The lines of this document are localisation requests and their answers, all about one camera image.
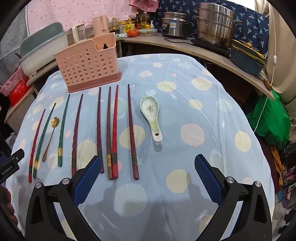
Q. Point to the small gold spoon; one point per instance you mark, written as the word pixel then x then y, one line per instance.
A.
pixel 49 141

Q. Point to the brown chopstick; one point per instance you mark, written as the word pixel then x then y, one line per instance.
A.
pixel 108 139

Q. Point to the blue dotted blanket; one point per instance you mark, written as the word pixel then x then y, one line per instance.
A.
pixel 196 115

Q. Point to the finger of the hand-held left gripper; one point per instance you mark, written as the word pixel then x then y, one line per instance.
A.
pixel 15 154

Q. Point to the person's left hand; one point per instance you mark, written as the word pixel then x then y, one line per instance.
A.
pixel 5 201

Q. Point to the stainless steel steamer pot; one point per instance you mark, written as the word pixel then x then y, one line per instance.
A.
pixel 215 25

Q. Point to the pink perforated utensil basket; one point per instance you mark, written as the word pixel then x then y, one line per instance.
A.
pixel 87 67

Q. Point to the cooking oil bottle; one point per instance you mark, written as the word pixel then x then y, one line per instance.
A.
pixel 144 20

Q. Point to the pink electric kettle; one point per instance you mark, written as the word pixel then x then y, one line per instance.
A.
pixel 100 25

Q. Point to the small white bottle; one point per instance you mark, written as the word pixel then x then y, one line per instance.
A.
pixel 152 25

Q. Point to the steel rice cooker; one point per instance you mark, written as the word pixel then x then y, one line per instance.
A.
pixel 178 24

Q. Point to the maroon chopstick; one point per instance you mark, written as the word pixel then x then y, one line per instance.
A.
pixel 76 134
pixel 132 139
pixel 99 129

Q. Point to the curved wooden counter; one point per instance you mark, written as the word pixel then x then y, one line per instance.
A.
pixel 180 46

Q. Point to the green bag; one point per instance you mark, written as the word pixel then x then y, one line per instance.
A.
pixel 270 118

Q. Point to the red chopstick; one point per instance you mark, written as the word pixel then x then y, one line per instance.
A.
pixel 115 139
pixel 37 143

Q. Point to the red plastic basin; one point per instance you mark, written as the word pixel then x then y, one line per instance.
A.
pixel 19 92

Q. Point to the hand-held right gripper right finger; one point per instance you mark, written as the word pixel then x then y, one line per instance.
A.
pixel 208 179

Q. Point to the clear plastic food container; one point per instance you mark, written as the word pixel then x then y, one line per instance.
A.
pixel 148 32

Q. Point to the white toaster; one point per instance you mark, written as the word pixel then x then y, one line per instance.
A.
pixel 78 33

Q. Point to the pink floral garment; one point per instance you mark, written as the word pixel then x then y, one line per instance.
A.
pixel 143 4

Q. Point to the pink dotted curtain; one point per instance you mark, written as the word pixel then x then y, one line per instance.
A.
pixel 69 11

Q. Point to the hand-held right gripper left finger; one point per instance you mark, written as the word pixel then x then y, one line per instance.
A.
pixel 87 179

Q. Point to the small pink plastic basket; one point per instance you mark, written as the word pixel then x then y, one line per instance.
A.
pixel 10 83

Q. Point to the red tomato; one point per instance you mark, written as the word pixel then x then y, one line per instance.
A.
pixel 132 33

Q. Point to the stacked blue yellow bowls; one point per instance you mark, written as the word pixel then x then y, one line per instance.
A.
pixel 246 62

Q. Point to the dark sauce bottle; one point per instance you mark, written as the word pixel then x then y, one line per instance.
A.
pixel 137 20

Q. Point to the orange cloth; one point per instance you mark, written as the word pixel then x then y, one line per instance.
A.
pixel 277 164

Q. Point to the white dish drainer teal lid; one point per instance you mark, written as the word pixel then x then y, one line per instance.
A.
pixel 39 51

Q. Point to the green chopstick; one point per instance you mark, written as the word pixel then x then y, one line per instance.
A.
pixel 63 129
pixel 44 139

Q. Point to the beige curtain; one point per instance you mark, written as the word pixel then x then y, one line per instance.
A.
pixel 282 58

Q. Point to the black induction cooker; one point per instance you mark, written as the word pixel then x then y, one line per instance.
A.
pixel 215 49

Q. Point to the white floral ceramic spoon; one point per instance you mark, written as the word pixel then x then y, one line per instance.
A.
pixel 150 109

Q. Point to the navy printed cloth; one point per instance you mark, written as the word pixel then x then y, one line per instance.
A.
pixel 252 25

